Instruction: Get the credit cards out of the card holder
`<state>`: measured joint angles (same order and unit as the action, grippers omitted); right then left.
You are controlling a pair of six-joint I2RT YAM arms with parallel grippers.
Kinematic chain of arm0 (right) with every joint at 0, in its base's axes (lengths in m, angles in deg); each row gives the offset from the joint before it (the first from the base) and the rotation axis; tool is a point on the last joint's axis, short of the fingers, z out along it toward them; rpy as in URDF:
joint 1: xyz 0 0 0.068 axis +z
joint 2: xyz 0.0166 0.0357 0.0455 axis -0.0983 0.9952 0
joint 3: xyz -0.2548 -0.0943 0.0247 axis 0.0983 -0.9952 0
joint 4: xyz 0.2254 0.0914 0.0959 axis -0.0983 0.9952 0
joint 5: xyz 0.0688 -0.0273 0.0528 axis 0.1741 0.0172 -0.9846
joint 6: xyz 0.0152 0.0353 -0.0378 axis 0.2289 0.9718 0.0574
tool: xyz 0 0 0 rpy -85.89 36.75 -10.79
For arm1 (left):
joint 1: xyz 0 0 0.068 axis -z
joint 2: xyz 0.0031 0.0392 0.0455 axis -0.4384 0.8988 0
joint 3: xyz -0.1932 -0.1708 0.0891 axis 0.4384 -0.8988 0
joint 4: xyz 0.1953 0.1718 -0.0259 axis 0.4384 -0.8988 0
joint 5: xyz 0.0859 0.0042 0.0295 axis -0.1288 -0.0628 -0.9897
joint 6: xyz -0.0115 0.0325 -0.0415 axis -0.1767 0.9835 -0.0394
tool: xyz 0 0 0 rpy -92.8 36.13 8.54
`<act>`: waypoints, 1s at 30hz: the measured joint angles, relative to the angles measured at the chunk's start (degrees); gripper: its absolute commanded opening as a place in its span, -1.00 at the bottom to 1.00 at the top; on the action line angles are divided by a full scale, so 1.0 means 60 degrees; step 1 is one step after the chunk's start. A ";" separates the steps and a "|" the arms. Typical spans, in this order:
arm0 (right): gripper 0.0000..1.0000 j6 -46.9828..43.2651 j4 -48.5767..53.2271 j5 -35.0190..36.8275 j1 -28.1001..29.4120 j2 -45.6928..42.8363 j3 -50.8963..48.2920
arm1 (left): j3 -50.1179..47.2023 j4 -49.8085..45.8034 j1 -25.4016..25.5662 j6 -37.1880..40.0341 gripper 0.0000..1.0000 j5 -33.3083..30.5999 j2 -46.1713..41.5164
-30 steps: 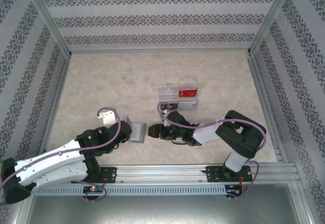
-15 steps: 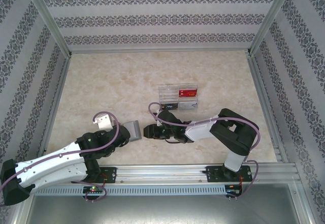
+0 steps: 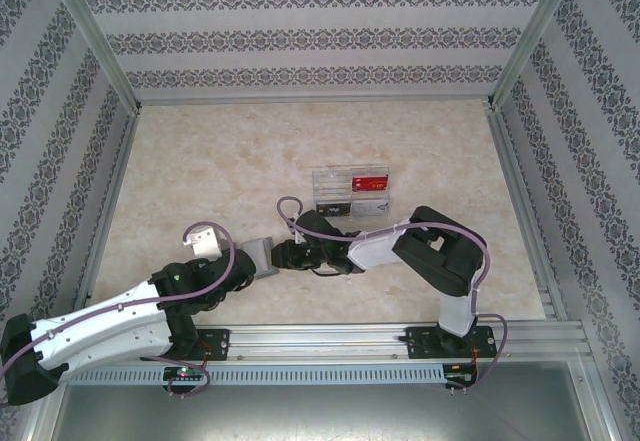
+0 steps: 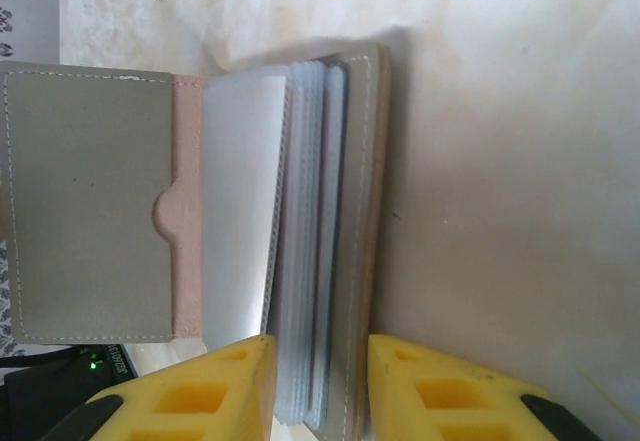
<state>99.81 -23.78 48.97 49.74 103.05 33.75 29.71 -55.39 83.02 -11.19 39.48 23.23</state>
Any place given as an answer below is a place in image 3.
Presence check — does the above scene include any silver grey card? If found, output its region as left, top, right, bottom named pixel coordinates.
left=351, top=200, right=391, bottom=220

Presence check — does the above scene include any red VIP card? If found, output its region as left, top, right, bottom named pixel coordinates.
left=351, top=174, right=391, bottom=194

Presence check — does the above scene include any clear acrylic organizer box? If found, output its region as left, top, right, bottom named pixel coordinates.
left=312, top=161, right=393, bottom=220

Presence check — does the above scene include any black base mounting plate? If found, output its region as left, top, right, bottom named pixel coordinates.
left=197, top=328, right=233, bottom=362
left=405, top=325, right=496, bottom=361

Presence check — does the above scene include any grey metal panel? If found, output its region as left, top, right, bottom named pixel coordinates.
left=49, top=385, right=604, bottom=441

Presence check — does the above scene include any purple cable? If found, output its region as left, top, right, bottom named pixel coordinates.
left=276, top=197, right=513, bottom=393
left=0, top=220, right=239, bottom=402

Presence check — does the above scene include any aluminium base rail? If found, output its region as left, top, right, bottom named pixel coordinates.
left=192, top=324, right=587, bottom=364

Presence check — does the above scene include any aluminium side rail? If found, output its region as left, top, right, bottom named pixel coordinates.
left=484, top=103, right=571, bottom=325
left=69, top=105, right=144, bottom=330

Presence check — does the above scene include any slotted grey cable duct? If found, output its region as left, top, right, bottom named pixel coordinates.
left=67, top=363, right=447, bottom=388

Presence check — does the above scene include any aluminium frame post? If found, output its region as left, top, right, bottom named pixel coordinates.
left=484, top=0, right=585, bottom=112
left=47, top=0, right=144, bottom=112
left=564, top=358, right=619, bottom=441

